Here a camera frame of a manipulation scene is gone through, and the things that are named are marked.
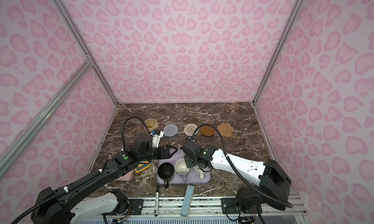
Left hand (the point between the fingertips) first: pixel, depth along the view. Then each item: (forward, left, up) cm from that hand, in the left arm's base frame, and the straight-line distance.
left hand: (173, 148), depth 75 cm
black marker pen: (-21, +9, -16) cm, 28 cm away
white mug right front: (-9, -13, -8) cm, 18 cm away
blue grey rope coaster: (+23, +6, -17) cm, 29 cm away
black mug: (-6, +6, -15) cm, 18 cm away
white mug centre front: (-5, -3, -16) cm, 17 cm away
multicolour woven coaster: (+24, -8, -17) cm, 30 cm away
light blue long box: (-26, -5, -16) cm, 31 cm away
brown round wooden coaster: (+22, -21, -18) cm, 35 cm away
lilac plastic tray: (-9, -9, -17) cm, 22 cm away
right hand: (-3, -8, -7) cm, 11 cm away
